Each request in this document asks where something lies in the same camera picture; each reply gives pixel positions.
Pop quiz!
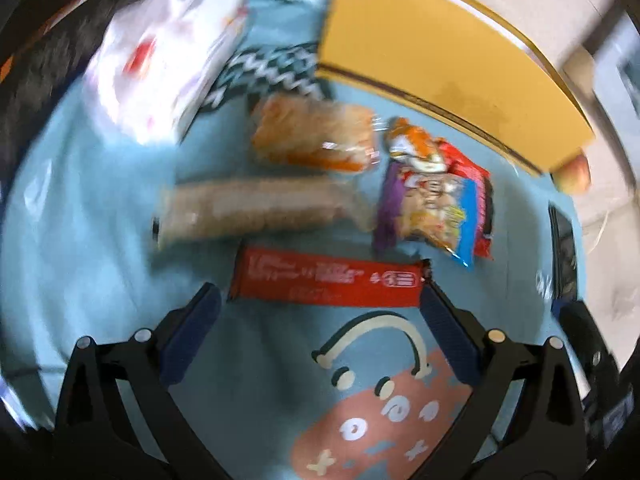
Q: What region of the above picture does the long rice cracker roll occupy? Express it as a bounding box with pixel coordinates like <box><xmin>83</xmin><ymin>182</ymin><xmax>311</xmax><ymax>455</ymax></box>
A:
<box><xmin>152</xmin><ymin>179</ymin><xmax>373</xmax><ymax>250</ymax></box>

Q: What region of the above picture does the brown square cake packet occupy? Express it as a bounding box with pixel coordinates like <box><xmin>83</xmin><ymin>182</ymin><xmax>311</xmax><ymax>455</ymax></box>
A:
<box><xmin>251</xmin><ymin>96</ymin><xmax>382</xmax><ymax>175</ymax></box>

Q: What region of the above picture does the purple snack packet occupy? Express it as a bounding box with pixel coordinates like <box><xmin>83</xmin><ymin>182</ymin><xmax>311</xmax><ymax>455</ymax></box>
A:
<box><xmin>374</xmin><ymin>164</ymin><xmax>477</xmax><ymax>268</ymax></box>

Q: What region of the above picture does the black smartphone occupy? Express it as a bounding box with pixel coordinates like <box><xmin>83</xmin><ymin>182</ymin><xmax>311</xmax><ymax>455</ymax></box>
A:
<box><xmin>547</xmin><ymin>202</ymin><xmax>579</xmax><ymax>302</ymax></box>

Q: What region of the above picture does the red snack bar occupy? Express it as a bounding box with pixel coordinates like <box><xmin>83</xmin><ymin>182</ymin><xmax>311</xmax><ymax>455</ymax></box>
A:
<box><xmin>228</xmin><ymin>246</ymin><xmax>432</xmax><ymax>309</ymax></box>

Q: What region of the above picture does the red yellow apple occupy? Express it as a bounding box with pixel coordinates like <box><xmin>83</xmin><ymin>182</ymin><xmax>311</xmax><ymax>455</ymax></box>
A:
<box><xmin>554</xmin><ymin>155</ymin><xmax>592</xmax><ymax>196</ymax></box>

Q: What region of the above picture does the yellow cardboard shoe box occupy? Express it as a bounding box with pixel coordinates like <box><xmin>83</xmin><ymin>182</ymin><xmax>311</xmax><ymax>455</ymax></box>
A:
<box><xmin>315</xmin><ymin>0</ymin><xmax>597</xmax><ymax>177</ymax></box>

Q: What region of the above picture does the white red-print snack packet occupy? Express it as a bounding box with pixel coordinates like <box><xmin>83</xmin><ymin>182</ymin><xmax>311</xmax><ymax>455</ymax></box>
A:
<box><xmin>84</xmin><ymin>0</ymin><xmax>252</xmax><ymax>147</ymax></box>

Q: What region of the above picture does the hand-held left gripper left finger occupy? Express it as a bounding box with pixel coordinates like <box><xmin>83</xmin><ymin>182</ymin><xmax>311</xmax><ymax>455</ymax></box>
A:
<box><xmin>52</xmin><ymin>282</ymin><xmax>236</xmax><ymax>480</ymax></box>

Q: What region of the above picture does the red snack packet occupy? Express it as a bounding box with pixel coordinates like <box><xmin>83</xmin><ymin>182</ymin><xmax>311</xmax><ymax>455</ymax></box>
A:
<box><xmin>439</xmin><ymin>141</ymin><xmax>495</xmax><ymax>260</ymax></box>

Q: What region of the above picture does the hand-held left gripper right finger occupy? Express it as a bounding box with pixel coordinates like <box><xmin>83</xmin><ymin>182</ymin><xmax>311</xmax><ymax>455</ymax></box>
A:
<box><xmin>420</xmin><ymin>280</ymin><xmax>588</xmax><ymax>480</ymax></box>

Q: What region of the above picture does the orange snack packet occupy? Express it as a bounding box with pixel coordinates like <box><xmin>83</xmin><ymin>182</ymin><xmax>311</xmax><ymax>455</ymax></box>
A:
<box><xmin>384</xmin><ymin>116</ymin><xmax>447</xmax><ymax>172</ymax></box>

